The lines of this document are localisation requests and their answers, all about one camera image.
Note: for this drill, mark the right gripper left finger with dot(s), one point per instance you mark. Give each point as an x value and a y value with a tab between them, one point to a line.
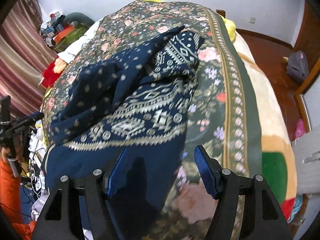
60	217

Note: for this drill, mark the navy patterned hooded garment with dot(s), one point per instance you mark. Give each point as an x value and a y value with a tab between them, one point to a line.
130	112

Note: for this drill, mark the orange sleeve forearm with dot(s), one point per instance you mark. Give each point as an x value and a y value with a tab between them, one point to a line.
10	202

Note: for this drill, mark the person's left hand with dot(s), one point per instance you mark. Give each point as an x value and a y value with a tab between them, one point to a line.
6	151

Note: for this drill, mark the colourful fleece blanket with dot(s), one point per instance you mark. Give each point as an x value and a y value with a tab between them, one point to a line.
277	109

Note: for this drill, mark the dark floral bedspread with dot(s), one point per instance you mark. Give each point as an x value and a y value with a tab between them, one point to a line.
222	114

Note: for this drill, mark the red and cream plush blanket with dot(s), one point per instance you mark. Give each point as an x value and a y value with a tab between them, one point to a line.
53	72

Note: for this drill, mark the striped maroon curtain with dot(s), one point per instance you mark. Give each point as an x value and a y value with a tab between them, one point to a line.
24	57

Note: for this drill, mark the white cloth on bed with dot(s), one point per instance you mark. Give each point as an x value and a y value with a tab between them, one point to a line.
71	51

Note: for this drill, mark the pink slipper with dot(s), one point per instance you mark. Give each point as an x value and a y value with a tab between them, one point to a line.
300	129

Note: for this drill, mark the clutter pile of small items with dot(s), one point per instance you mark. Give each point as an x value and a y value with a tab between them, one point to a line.
51	27

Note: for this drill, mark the grey plush toy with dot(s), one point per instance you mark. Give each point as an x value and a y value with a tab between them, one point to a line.
77	18

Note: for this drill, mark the grey backpack on floor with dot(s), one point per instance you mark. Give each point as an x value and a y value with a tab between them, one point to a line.
297	67

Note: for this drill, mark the wall socket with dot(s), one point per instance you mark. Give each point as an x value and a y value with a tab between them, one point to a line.
252	20

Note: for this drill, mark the wooden bed post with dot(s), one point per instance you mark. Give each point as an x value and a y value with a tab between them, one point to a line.
221	12

